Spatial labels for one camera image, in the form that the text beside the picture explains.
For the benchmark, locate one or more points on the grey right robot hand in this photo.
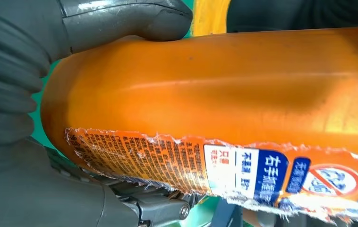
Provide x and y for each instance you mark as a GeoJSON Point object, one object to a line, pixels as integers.
{"type": "Point", "coordinates": [25, 194]}

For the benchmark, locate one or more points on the yellow taped sheet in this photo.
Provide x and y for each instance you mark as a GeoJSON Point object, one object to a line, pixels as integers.
{"type": "Point", "coordinates": [210, 15]}

